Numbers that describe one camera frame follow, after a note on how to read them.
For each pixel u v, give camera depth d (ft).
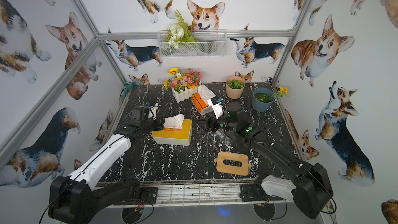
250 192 2.41
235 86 3.39
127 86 3.95
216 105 2.14
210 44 3.03
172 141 2.89
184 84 3.35
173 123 2.87
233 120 1.89
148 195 2.41
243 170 2.73
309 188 1.28
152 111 2.23
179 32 2.55
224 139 3.03
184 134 2.84
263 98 3.41
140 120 2.06
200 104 3.34
